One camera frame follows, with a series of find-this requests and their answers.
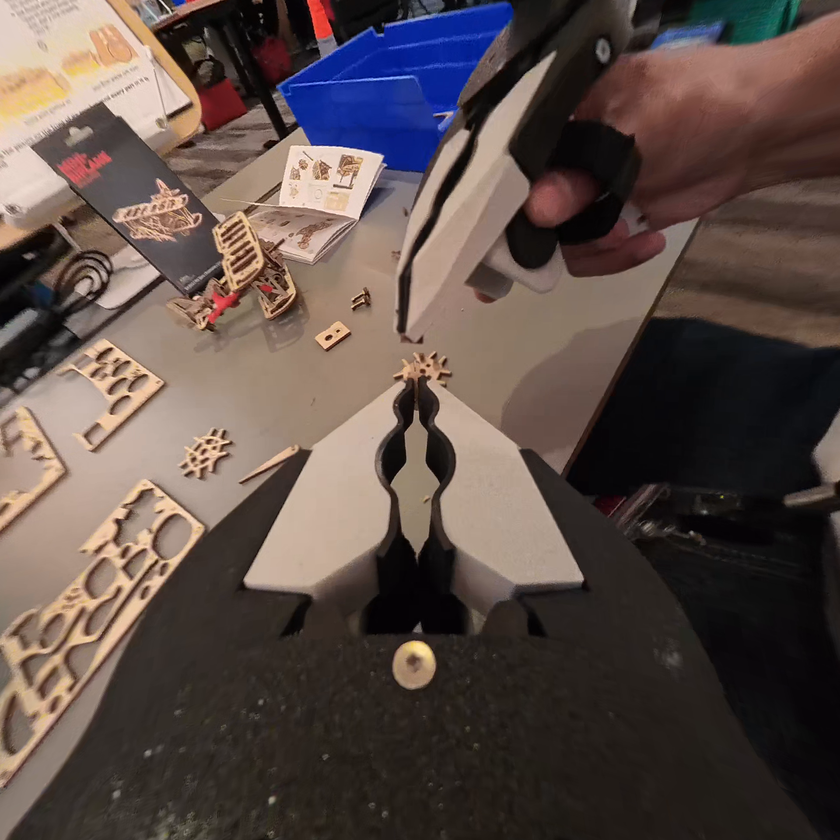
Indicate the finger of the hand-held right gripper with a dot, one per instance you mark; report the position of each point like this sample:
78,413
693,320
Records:
438,167
472,197

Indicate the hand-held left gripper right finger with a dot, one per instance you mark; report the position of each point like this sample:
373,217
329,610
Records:
512,525

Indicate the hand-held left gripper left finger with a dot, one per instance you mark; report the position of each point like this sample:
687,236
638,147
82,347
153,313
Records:
315,525

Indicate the wooden gear part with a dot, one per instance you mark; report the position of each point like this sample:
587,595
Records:
433,367

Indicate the grey desk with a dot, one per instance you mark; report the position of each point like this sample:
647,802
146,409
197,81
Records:
538,328

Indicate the person's right hand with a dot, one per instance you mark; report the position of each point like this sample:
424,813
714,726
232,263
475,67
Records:
695,124

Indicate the wooden stick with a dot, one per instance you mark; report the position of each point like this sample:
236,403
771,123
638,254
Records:
269,464

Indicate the blue plastic bin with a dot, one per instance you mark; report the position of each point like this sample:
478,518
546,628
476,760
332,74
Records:
354,111

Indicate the instruction booklet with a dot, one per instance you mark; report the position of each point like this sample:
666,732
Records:
328,190

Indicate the wooden web wheel part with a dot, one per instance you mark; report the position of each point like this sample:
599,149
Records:
205,454

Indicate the large wooden part sheet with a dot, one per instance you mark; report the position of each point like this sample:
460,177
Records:
151,499

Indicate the clear badge holder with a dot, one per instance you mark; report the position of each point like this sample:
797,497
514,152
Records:
689,515

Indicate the orange traffic cone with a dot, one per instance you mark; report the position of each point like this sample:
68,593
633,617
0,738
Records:
323,26

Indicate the square wooden plate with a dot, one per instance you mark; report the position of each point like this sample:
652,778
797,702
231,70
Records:
323,342

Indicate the wooden part sheet oval holes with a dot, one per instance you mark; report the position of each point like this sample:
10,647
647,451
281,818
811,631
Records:
156,385

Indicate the wooden biplane model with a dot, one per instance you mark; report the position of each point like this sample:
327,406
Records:
239,253

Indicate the red bag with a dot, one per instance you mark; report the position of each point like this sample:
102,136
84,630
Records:
223,105

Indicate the black chair seat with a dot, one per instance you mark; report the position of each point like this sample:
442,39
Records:
709,407

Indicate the notched wooden part sheet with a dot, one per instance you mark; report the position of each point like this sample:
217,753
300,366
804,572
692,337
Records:
56,469

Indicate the person's dark trousers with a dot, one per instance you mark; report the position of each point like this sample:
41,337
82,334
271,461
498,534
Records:
754,656

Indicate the person's white t-shirt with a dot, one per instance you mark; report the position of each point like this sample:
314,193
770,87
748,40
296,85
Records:
828,456

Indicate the black model kit box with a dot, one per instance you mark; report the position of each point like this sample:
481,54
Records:
85,177

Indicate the wooden instruction board stand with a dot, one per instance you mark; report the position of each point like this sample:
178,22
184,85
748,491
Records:
65,39

